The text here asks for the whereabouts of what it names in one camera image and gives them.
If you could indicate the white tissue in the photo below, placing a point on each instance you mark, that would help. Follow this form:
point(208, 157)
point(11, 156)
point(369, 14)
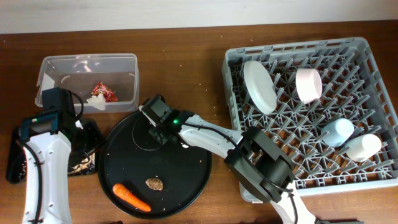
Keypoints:
point(97, 101)

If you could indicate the white cup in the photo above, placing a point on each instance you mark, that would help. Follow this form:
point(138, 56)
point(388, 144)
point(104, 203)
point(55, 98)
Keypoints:
point(363, 147)

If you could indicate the grey plate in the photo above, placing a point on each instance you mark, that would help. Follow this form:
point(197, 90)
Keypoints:
point(260, 86)

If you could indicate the clear plastic bin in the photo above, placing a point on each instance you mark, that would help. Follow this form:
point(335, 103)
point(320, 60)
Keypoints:
point(81, 73)

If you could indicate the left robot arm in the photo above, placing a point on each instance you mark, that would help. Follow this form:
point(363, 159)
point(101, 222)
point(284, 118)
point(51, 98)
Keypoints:
point(54, 141)

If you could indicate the orange carrot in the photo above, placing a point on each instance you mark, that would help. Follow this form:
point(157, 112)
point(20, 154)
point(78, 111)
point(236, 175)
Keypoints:
point(124, 194)

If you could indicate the grey dishwasher rack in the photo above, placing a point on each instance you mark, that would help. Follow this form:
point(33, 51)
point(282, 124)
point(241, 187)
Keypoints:
point(352, 88)

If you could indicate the food scraps and rice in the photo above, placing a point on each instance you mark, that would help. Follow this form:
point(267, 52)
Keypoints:
point(87, 166)

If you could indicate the brown walnut shell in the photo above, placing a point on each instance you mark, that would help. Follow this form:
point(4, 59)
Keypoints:
point(155, 184)

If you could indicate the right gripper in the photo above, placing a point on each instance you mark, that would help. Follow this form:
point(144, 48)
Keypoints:
point(160, 139)

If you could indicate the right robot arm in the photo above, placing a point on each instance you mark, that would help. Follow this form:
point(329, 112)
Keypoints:
point(260, 166)

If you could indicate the blue cup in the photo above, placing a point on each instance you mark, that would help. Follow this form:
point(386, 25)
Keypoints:
point(337, 132)

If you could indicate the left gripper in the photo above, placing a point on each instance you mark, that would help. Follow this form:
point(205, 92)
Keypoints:
point(98, 137)

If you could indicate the red snack wrapper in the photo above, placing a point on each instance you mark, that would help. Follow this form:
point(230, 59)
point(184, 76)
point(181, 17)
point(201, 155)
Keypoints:
point(108, 94)

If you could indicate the round black serving tray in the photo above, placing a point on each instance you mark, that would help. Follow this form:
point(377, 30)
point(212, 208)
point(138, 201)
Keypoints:
point(130, 156)

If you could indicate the pink bowl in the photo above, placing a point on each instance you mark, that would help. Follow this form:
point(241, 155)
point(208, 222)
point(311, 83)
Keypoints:
point(308, 84)

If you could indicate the black rectangular tray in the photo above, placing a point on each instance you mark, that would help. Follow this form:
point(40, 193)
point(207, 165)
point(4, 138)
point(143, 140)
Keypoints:
point(17, 166)

